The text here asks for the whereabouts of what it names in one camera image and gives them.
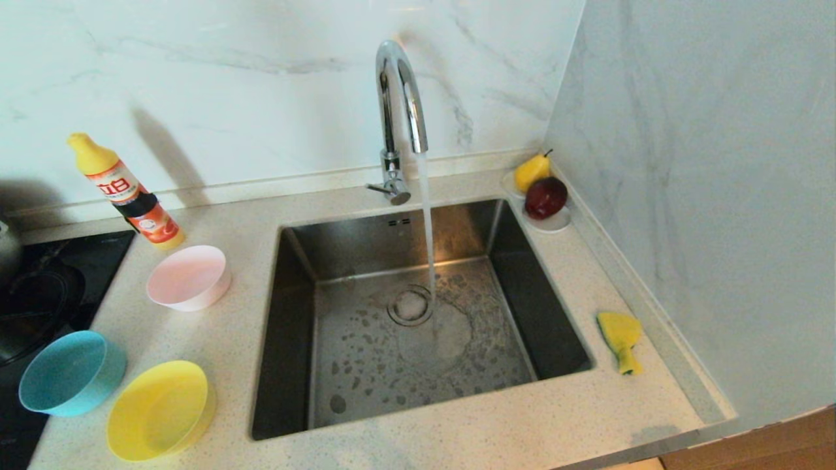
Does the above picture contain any yellow green sponge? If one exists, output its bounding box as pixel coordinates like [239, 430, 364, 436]
[596, 312, 644, 376]

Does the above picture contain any orange dish soap bottle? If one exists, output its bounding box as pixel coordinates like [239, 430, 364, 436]
[67, 133, 185, 251]

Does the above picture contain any blue plastic bowl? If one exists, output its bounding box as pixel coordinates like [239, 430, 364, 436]
[19, 330, 127, 417]

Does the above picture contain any round metal sink drain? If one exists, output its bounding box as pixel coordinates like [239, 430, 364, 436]
[387, 285, 435, 327]

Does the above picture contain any stainless steel sink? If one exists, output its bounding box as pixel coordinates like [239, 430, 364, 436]
[251, 198, 595, 441]

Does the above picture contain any running tap water stream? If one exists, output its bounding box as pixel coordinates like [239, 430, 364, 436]
[417, 151, 438, 304]

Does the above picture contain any chrome gooseneck faucet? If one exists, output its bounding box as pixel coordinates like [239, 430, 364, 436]
[366, 39, 429, 206]

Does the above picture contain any yellow pear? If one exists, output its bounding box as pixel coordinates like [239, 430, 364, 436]
[514, 149, 553, 194]

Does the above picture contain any dark red apple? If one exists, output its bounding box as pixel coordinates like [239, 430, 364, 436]
[524, 177, 568, 221]

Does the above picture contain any small white saucer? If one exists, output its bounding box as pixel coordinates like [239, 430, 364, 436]
[522, 206, 572, 234]

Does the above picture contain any pink plastic bowl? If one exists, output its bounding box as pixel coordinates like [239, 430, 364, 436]
[146, 245, 232, 311]

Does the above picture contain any black glass cooktop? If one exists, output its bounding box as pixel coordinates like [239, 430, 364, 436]
[0, 230, 136, 470]

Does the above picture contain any yellow plastic bowl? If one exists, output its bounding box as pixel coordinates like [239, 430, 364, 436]
[106, 360, 216, 462]

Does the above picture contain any black round pan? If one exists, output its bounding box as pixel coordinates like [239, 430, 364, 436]
[0, 261, 86, 366]

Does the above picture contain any metal kettle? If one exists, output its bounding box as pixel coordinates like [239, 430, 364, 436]
[0, 219, 24, 288]

